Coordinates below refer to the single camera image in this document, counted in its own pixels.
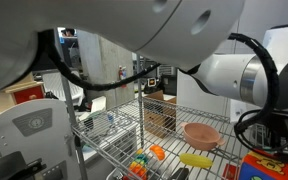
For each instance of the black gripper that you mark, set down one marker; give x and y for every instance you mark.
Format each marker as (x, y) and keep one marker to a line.
(284, 131)

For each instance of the white vented unit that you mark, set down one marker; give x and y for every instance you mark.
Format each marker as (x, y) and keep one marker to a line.
(167, 70)

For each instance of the white paper box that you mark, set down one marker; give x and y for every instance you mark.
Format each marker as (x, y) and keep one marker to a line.
(98, 104)

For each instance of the cardboard box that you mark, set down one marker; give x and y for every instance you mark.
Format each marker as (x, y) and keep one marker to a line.
(157, 120)

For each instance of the metal rack pole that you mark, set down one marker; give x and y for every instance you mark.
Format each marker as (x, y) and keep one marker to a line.
(139, 100)
(71, 116)

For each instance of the rainbow stacking toy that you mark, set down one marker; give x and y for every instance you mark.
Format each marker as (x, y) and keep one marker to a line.
(138, 165)

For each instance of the wooden toy cabinet red drawer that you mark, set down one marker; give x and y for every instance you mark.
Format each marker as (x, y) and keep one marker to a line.
(27, 95)

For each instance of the white appliance under shelf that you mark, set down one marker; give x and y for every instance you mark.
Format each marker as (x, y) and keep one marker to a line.
(124, 140)

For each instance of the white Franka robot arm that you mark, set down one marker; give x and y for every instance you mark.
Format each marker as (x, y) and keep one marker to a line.
(117, 20)

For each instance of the red fire extinguisher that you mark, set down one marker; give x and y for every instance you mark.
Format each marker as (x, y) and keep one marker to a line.
(121, 74)

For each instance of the black flat object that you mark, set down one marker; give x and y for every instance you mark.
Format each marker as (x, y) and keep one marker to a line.
(180, 174)

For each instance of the yellow toy corn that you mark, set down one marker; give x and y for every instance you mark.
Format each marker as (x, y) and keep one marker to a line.
(195, 160)

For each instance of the person with dark hair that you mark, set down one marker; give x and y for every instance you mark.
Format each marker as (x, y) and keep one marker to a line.
(68, 32)

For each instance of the black clamp bracket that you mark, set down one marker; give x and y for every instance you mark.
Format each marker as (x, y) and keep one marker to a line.
(7, 166)

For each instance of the colourful plush cube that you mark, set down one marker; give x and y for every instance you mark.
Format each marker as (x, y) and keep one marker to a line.
(267, 167)

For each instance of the white slatted chair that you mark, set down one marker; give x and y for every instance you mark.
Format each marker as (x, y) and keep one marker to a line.
(54, 86)

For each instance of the black device orange screen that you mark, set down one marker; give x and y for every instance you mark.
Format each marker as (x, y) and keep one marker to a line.
(151, 82)

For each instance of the white robot control box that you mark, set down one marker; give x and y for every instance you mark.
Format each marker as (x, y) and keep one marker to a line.
(44, 143)

